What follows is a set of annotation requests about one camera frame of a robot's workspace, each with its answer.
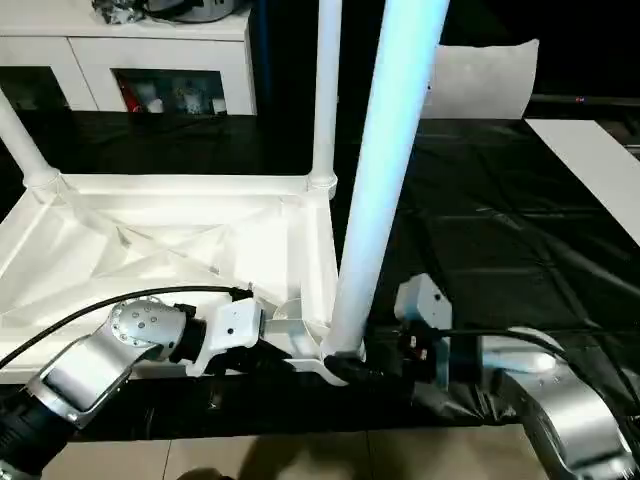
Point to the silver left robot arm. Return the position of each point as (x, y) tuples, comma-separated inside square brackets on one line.
[(75, 370)]

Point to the dark robot foot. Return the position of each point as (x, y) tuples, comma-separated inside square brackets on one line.
[(205, 474)]

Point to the black work mat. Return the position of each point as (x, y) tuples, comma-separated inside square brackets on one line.
[(500, 225)]

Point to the small white cup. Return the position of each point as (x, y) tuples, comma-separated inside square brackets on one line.
[(155, 106), (216, 106)]

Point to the white flat board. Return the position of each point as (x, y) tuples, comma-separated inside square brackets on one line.
[(590, 165)]

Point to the grey cushion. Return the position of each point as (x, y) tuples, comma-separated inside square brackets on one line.
[(480, 80)]

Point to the red box in cabinet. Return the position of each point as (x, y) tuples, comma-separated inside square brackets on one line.
[(131, 97)]

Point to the tall black cabinet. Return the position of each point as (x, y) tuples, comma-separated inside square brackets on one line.
[(290, 55)]

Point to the black bar with red mark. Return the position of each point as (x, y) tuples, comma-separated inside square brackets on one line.
[(585, 99)]

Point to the white cabinet with glass doors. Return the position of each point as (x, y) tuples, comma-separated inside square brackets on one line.
[(150, 50)]

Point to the round grey appliance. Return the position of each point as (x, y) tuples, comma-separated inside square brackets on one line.
[(195, 9)]

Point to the black clutter pile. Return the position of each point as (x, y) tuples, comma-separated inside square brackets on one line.
[(117, 10)]

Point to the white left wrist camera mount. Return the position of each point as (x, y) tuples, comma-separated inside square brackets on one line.
[(235, 325)]

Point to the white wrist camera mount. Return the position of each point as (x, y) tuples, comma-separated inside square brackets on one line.
[(425, 300), (235, 325)]

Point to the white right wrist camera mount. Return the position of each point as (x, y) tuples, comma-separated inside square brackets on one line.
[(425, 300)]

